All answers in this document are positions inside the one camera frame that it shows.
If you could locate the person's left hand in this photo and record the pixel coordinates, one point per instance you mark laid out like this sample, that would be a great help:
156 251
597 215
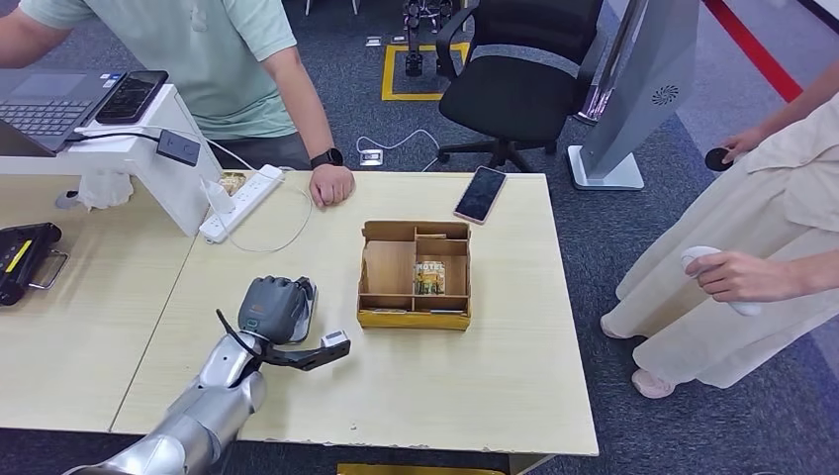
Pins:
331 187
754 278

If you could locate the person's right hand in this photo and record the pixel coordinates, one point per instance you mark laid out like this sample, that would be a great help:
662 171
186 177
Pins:
744 141

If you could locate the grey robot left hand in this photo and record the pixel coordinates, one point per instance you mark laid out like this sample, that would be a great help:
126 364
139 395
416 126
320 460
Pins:
272 308

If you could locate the black round disc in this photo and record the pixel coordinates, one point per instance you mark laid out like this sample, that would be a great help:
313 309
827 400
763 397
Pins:
716 160

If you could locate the white handheld controller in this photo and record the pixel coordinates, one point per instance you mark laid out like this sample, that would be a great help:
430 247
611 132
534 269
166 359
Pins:
691 257

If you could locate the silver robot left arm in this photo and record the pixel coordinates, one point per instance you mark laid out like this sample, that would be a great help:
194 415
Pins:
210 406

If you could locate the person's left forearm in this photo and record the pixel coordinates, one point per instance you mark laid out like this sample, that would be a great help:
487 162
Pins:
305 105
819 278

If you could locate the person's right forearm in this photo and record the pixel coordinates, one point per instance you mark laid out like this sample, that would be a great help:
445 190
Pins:
16 42
800 98

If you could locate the person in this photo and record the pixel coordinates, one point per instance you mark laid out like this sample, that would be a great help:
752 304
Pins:
734 216
196 72

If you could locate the hotel room key card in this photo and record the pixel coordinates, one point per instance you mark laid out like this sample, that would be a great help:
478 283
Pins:
428 278

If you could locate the black wristwatch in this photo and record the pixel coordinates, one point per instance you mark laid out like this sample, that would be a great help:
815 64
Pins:
326 158

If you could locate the steel floor socket box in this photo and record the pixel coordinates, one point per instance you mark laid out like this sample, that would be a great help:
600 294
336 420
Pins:
371 157

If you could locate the white power strip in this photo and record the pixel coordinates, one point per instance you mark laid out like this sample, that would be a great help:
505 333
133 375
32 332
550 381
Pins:
246 200

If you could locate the brown cardboard organizer box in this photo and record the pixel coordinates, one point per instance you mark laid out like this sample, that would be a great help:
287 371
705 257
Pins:
390 262

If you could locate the gold snack packet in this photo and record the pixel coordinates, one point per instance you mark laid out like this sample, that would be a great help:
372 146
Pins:
233 183

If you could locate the white charger plug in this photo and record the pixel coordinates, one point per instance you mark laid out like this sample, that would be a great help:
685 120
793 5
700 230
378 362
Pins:
216 195

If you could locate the grey kiosk display stand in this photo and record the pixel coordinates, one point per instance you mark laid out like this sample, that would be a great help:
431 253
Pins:
642 78

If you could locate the yellow floor tape square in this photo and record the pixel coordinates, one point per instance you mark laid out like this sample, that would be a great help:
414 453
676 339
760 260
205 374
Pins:
388 72

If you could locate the beige shoe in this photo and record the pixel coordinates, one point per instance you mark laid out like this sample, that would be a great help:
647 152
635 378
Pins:
651 385
613 328

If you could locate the smartphone with pink case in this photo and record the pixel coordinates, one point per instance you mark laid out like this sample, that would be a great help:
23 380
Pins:
480 195

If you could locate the standing humanoid robot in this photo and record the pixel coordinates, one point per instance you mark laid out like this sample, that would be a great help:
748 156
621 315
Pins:
414 62

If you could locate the black adapter box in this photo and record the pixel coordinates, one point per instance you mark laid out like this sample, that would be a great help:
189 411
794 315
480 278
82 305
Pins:
178 147

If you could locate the black office chair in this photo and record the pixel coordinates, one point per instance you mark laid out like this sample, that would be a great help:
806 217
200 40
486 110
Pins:
511 98

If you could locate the white desk riser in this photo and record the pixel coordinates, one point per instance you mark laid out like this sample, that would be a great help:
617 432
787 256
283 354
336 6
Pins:
131 157

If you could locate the crumpled white plastic bag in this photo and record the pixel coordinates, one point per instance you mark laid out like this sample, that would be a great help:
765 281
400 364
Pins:
105 189

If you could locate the black smartphone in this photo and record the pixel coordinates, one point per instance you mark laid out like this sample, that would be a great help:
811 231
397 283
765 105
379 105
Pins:
131 97

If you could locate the black payment terminal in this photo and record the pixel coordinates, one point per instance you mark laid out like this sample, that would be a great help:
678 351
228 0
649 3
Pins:
26 252

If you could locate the dark grey laptop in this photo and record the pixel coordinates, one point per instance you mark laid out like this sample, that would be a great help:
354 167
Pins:
46 105

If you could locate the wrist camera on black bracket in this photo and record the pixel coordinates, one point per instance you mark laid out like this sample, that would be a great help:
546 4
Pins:
334 339

